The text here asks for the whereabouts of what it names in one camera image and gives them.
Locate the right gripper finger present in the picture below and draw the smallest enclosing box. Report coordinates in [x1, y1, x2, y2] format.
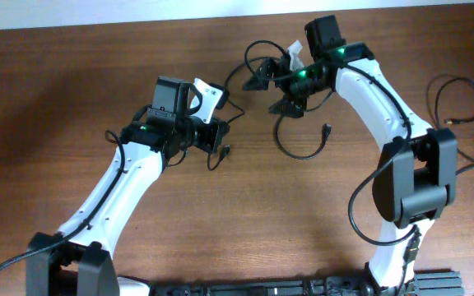
[242, 57, 279, 91]
[268, 99, 304, 118]

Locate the short black usb cable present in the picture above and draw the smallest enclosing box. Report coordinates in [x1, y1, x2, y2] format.
[206, 55, 332, 172]

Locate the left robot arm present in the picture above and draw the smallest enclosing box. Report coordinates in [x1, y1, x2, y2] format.
[26, 76, 230, 295]

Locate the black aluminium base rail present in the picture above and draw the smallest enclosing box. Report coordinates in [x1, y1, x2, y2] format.
[150, 271, 465, 296]

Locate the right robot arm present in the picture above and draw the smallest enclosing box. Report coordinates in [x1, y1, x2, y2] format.
[244, 16, 464, 295]

